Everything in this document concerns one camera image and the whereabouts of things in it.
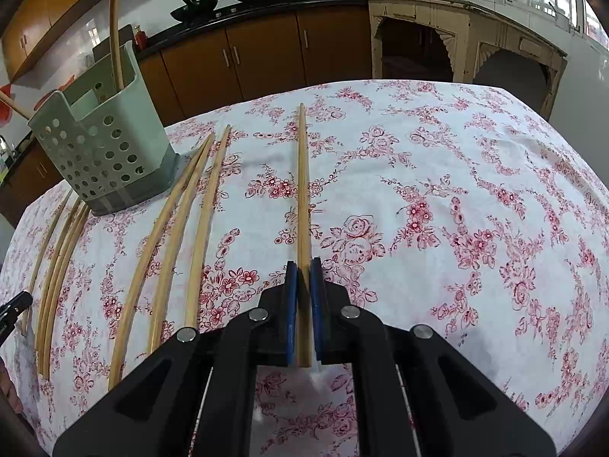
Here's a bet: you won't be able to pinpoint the brown lower kitchen cabinets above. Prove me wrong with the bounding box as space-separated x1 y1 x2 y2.
0 2 373 229

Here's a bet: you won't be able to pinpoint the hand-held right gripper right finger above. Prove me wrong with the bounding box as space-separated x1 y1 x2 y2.
311 258 556 457

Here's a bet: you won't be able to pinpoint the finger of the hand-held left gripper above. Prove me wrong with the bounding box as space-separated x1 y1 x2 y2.
0 290 34 319

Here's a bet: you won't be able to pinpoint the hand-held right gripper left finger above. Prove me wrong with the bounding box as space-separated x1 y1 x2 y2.
52 261 298 457

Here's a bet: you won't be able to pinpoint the black kitchen countertop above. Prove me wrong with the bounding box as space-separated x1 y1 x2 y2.
136 0 367 58

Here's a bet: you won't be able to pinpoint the hanging red plastic bag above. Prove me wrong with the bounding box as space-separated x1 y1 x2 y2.
0 83 15 128

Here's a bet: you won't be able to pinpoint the person's left hand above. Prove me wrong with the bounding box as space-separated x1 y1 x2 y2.
0 358 23 416

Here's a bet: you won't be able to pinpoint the red floral tablecloth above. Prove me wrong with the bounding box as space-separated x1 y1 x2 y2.
0 78 609 457

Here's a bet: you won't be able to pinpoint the dark cutting board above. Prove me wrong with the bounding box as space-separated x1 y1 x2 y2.
92 24 135 64

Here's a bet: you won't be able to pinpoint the wooden chopstick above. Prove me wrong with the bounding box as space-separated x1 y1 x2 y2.
34 197 83 358
109 0 126 90
183 125 232 330
37 202 89 378
0 92 33 119
147 137 218 355
20 189 74 336
42 206 94 380
296 103 315 368
107 133 216 391

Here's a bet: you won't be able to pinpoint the black wok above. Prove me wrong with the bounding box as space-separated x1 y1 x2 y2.
170 0 222 23

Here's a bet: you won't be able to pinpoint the green perforated utensil holder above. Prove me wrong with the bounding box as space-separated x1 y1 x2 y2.
27 40 182 216

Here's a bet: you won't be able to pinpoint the brown upper kitchen cabinets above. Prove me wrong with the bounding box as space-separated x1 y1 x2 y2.
0 0 158 81

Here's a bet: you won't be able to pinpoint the old cream wooden table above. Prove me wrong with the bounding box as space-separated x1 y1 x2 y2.
366 0 569 123

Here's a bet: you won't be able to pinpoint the brown kitchen cabinets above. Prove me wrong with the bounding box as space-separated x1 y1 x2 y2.
0 2 373 229
0 0 158 81

